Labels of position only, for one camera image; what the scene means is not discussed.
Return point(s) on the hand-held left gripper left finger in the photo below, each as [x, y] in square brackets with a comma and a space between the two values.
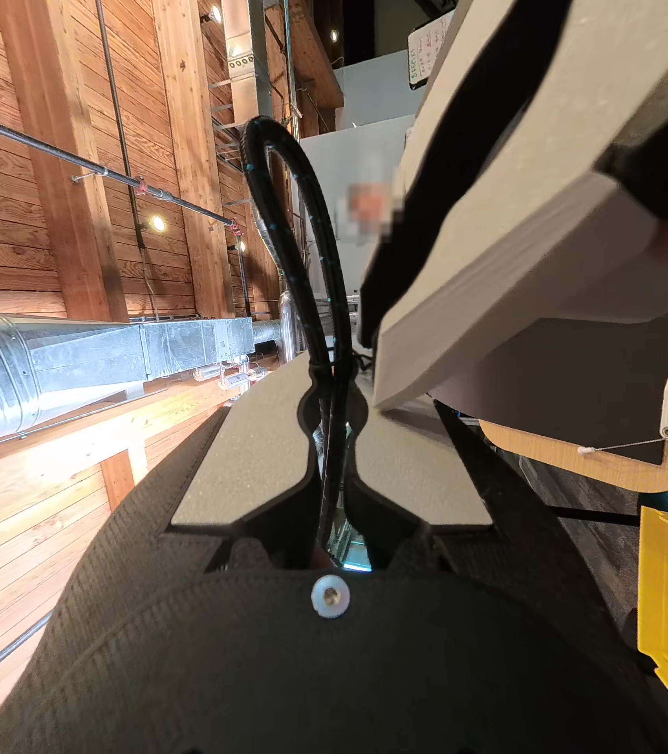
[240, 471]

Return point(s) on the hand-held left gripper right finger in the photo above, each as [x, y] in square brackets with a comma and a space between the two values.
[422, 471]

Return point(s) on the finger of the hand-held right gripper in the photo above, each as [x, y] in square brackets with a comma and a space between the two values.
[469, 71]
[522, 283]

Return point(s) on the black twist tie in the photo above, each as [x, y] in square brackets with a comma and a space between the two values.
[357, 363]

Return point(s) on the black wood-edged board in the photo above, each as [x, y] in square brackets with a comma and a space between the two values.
[546, 389]

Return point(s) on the ceiling spot light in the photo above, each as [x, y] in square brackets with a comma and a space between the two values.
[157, 223]

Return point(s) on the thin ceiling pipe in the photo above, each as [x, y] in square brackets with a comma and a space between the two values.
[134, 194]

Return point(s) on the silver ceiling duct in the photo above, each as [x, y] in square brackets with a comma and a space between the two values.
[75, 371]

